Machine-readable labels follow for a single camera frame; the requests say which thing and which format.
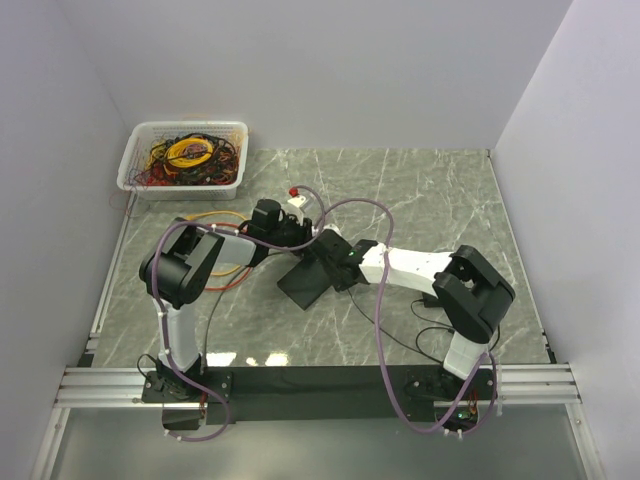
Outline black network switch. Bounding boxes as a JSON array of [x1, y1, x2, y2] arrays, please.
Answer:
[[277, 257, 331, 311]]

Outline yellow ethernet cable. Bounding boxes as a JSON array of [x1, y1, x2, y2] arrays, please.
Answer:
[[184, 211, 249, 278]]

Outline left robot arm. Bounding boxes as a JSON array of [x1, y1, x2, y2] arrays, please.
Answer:
[[139, 194, 313, 402]]

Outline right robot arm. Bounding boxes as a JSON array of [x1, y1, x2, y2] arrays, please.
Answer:
[[309, 229, 515, 399]]

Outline black power adapter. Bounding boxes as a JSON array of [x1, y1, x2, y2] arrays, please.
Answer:
[[421, 292, 441, 308]]

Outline white plastic basket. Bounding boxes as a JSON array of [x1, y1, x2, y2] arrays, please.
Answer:
[[116, 120, 249, 201]]

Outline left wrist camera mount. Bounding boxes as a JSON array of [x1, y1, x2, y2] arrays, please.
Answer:
[[283, 186, 316, 224]]

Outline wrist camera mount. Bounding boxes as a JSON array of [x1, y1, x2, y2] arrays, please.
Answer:
[[312, 223, 341, 237], [283, 186, 316, 224]]

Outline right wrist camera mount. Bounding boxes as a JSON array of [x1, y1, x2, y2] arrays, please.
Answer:
[[312, 223, 341, 237]]

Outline tangled cables in basket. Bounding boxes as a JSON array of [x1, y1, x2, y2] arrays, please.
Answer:
[[130, 130, 249, 187]]

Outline black power cable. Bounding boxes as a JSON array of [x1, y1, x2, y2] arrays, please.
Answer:
[[347, 289, 501, 359]]

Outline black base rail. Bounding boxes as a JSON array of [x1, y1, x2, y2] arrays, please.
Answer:
[[142, 364, 496, 426]]

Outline aluminium frame rail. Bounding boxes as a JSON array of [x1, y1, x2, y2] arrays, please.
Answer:
[[29, 319, 584, 480]]

